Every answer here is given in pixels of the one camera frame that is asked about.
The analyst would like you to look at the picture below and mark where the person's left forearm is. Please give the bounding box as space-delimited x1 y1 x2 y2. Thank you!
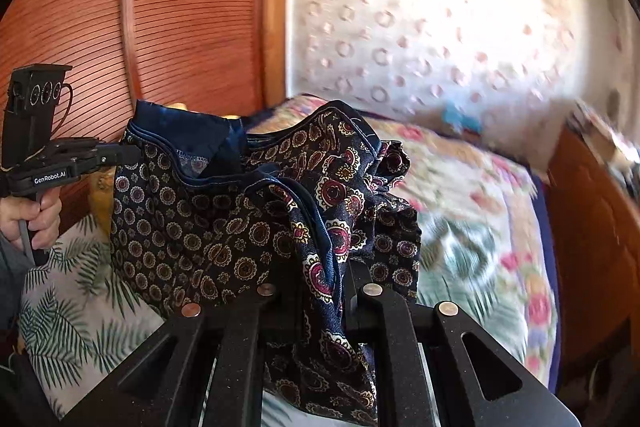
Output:
0 232 37 334

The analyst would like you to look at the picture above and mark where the cardboard box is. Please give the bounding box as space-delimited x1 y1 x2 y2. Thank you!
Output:
594 131 632 165

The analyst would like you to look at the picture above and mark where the person's left hand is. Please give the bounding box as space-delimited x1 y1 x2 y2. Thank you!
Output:
0 193 64 254

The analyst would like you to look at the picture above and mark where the palm leaf print cloth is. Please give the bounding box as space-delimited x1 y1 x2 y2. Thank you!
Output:
19 207 506 427

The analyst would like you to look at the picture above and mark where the teal box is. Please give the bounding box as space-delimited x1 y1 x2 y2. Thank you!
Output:
439 103 484 134

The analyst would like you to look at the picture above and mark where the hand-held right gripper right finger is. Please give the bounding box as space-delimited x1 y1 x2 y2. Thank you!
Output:
345 261 581 427

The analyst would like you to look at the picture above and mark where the sheer circle-patterned curtain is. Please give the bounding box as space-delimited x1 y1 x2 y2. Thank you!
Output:
289 0 607 134

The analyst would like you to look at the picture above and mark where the floral blanket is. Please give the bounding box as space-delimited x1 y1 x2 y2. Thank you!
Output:
249 94 559 379

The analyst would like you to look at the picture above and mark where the wooden slatted wardrobe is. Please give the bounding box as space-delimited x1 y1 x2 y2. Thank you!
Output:
0 0 292 229

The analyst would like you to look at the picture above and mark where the wooden sideboard cabinet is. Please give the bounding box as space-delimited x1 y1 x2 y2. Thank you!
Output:
544 126 640 360

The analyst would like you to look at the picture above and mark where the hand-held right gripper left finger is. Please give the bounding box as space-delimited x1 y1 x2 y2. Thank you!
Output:
65 281 303 427

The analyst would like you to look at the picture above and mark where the navy circle-patterned shirt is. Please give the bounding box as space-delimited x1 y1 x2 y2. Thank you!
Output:
110 99 424 426

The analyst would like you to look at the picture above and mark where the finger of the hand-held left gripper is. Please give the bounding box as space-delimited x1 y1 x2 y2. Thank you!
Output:
82 142 142 171

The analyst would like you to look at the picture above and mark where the gold patterned pillow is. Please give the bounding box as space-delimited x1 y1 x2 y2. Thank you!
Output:
92 166 119 234

